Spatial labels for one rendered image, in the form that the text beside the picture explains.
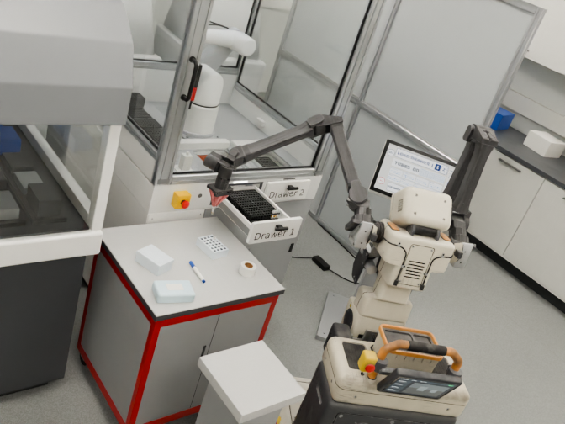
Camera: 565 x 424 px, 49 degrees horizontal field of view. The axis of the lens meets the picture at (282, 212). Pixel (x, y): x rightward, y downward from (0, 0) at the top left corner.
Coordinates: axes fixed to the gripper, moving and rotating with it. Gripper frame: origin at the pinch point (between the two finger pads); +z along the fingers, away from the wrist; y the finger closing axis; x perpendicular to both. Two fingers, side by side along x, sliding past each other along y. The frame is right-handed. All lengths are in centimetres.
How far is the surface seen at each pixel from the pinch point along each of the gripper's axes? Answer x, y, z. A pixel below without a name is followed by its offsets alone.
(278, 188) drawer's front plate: -13, -57, 7
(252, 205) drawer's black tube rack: -3.3, -29.4, 7.5
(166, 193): -24.1, 5.9, 8.4
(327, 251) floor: -40, -179, 96
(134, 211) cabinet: -36.0, 10.8, 25.5
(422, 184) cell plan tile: 28, -123, -12
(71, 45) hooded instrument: -14, 71, -62
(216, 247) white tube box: 7.7, -1.5, 18.1
